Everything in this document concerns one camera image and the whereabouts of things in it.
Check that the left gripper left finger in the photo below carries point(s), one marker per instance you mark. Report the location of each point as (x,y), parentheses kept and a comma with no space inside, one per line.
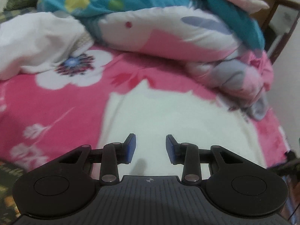
(110,156)

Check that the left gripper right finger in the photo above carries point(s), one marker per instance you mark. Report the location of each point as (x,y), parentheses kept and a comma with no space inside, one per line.
(190,156)

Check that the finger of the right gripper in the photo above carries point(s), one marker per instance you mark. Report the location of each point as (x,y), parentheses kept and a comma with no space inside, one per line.
(290,167)

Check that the cream deer sweater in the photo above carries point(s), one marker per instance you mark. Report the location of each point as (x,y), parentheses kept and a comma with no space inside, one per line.
(153,114)

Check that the pink floral bed sheet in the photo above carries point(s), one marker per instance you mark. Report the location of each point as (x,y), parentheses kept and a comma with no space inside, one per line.
(46,115)

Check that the pink patterned duvet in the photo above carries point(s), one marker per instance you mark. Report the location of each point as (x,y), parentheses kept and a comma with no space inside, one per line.
(210,51)

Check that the black smartphone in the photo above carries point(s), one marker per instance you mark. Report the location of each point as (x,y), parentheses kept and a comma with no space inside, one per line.
(9,174)

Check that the beige knitted cloth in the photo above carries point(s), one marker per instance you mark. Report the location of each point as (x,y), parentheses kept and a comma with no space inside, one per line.
(84,42)

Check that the white crumpled garment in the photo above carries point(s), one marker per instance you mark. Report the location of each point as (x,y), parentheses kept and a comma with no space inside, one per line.
(37,42)

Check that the plaid pillow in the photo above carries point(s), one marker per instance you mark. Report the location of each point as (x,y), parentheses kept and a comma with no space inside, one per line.
(8,15)

